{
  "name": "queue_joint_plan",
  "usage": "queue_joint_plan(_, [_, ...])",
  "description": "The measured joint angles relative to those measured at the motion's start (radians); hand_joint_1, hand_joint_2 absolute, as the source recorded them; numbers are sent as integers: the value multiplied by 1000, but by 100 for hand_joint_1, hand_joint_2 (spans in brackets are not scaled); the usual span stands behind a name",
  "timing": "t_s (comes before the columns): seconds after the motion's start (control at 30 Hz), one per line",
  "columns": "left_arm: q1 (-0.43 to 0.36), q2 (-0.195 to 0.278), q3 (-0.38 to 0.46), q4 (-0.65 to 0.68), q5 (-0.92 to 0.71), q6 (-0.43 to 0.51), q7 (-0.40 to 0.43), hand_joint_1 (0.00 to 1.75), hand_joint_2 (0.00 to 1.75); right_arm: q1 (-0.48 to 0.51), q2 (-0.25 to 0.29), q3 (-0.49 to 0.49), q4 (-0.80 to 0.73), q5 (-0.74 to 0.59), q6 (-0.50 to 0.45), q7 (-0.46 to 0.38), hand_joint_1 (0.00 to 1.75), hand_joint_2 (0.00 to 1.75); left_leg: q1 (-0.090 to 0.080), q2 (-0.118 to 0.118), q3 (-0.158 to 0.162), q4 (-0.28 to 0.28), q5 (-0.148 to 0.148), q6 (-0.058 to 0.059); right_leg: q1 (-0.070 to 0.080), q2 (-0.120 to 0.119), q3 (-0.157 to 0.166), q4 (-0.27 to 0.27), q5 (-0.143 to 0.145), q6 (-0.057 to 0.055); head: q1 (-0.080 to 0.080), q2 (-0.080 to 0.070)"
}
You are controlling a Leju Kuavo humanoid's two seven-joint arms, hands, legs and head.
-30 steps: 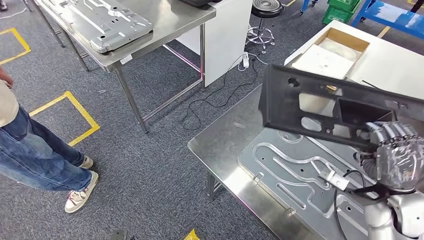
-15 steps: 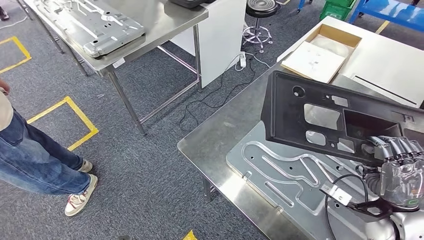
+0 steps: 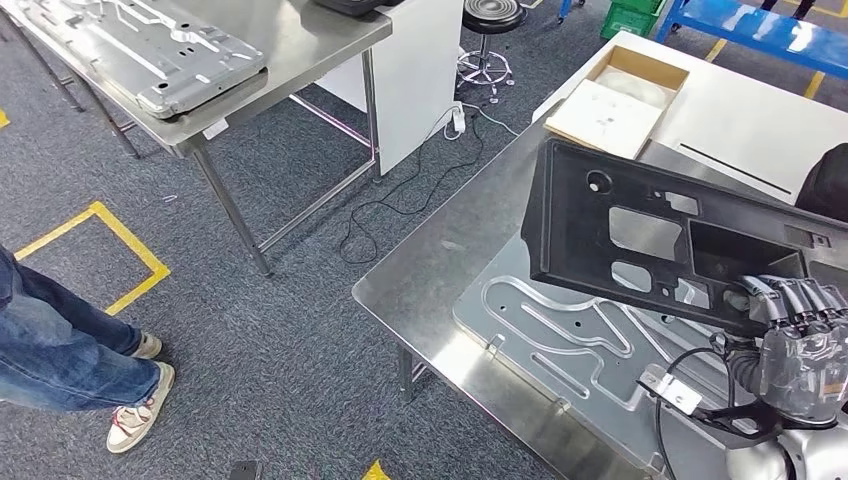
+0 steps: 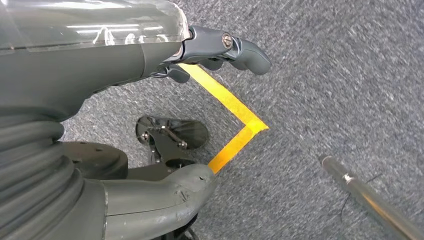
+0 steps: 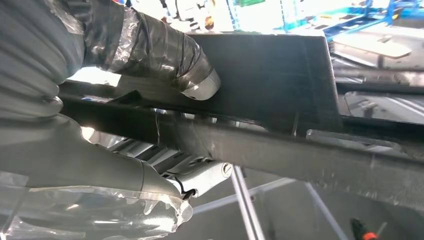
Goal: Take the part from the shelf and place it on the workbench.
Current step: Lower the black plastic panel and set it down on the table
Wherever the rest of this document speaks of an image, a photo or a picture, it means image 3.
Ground white partition board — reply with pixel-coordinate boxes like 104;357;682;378
316;0;465;177

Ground green plastic crate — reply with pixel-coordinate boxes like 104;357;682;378
599;0;667;41

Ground stamped metal panel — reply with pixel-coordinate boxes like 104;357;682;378
11;0;270;122
452;231;848;480

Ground black foam tray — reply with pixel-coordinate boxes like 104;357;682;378
312;0;407;19

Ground open cardboard box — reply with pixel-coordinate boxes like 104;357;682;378
543;44;690;162

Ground blue metal frame bench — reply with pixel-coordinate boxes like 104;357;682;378
654;0;848;84

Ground black floor cable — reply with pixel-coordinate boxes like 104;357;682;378
337;112;488;266

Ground person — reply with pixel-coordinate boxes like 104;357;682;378
0;243;177;456

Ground white table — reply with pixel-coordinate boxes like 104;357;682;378
531;31;848;207

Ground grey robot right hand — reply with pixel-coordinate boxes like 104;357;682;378
712;272;848;429

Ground black zip case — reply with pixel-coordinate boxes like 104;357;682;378
794;142;848;223

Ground steel table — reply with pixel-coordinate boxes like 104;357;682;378
0;0;393;280

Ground black camera bracket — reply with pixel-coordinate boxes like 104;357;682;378
688;397;786;452

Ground white power adapter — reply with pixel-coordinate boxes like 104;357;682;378
442;100;468;142

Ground black plastic mounting plate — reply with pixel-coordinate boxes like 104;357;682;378
519;137;848;339

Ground black round stool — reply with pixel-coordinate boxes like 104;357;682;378
455;0;529;106

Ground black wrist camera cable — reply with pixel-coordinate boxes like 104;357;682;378
654;346;733;480

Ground steel workbench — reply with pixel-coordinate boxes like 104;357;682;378
351;115;848;480

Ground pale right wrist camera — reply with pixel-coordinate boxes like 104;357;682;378
637;370;704;417

